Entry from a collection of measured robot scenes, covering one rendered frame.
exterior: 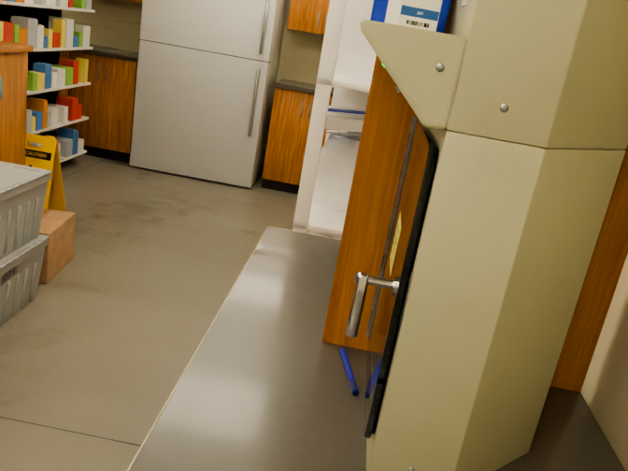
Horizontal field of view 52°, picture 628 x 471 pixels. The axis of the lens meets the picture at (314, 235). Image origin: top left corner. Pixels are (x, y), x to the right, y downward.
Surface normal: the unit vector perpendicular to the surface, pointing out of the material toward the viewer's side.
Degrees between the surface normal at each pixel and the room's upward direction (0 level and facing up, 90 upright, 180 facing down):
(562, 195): 90
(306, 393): 0
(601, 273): 90
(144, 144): 90
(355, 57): 92
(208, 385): 0
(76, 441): 0
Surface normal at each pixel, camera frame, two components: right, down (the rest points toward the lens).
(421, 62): -0.09, 0.29
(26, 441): 0.17, -0.94
